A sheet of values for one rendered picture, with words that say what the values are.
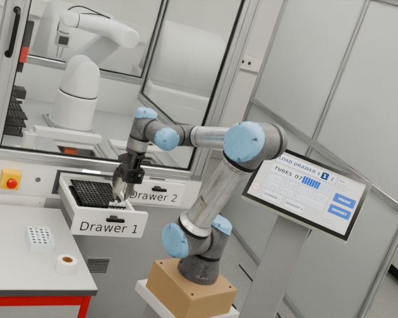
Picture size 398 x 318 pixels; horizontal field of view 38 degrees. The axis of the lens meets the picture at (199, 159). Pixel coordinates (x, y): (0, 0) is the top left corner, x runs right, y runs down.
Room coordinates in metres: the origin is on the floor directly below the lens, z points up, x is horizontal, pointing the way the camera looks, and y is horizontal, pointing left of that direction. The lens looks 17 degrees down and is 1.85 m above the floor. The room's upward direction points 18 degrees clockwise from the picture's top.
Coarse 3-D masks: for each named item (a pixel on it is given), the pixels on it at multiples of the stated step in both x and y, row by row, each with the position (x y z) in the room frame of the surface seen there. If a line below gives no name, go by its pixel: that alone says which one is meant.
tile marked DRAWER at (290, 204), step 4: (288, 200) 2.50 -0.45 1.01; (292, 200) 2.50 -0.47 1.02; (284, 204) 2.49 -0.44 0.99; (288, 204) 2.49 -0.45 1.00; (292, 204) 2.49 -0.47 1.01; (296, 204) 2.49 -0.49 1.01; (300, 204) 2.49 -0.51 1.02; (288, 208) 2.47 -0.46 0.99; (292, 208) 2.47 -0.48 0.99; (296, 208) 2.47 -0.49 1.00; (300, 208) 2.47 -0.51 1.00; (304, 208) 2.47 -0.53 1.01; (300, 212) 2.46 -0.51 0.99
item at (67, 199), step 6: (60, 180) 2.20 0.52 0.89; (66, 180) 2.24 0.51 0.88; (90, 180) 2.30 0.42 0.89; (96, 180) 2.31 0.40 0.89; (102, 180) 2.33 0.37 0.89; (108, 180) 2.34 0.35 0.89; (60, 186) 2.18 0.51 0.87; (66, 186) 2.15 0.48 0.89; (60, 192) 2.16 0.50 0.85; (66, 192) 2.11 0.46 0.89; (66, 198) 2.09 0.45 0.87; (72, 198) 2.06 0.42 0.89; (120, 198) 2.24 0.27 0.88; (66, 204) 2.07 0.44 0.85; (72, 204) 2.02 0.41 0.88; (126, 204) 2.18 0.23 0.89; (72, 210) 2.00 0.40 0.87; (132, 210) 2.12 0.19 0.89; (72, 216) 1.99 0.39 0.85
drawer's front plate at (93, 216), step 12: (84, 216) 1.93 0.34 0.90; (96, 216) 1.96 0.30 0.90; (108, 216) 1.98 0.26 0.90; (120, 216) 2.01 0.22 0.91; (132, 216) 2.03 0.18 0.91; (144, 216) 2.06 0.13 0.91; (72, 228) 1.91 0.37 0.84; (84, 228) 1.94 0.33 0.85; (108, 228) 1.99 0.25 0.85; (132, 228) 2.04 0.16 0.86
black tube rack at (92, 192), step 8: (72, 184) 2.18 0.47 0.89; (80, 184) 2.20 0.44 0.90; (88, 184) 2.22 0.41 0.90; (96, 184) 2.25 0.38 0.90; (104, 184) 2.28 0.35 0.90; (72, 192) 2.16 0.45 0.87; (80, 192) 2.12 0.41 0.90; (88, 192) 2.14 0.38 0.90; (96, 192) 2.17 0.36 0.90; (104, 192) 2.20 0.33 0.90; (80, 200) 2.11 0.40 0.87; (88, 200) 2.07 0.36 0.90; (96, 200) 2.11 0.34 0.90; (104, 200) 2.12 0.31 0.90; (112, 200) 2.14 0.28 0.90; (120, 200) 2.17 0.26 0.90
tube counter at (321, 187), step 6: (300, 174) 2.59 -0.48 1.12; (300, 180) 2.57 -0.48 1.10; (306, 180) 2.57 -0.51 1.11; (312, 180) 2.57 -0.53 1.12; (312, 186) 2.55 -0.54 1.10; (318, 186) 2.55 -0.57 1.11; (324, 186) 2.55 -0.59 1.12; (330, 186) 2.55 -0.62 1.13; (324, 192) 2.53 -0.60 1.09; (330, 192) 2.53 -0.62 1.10
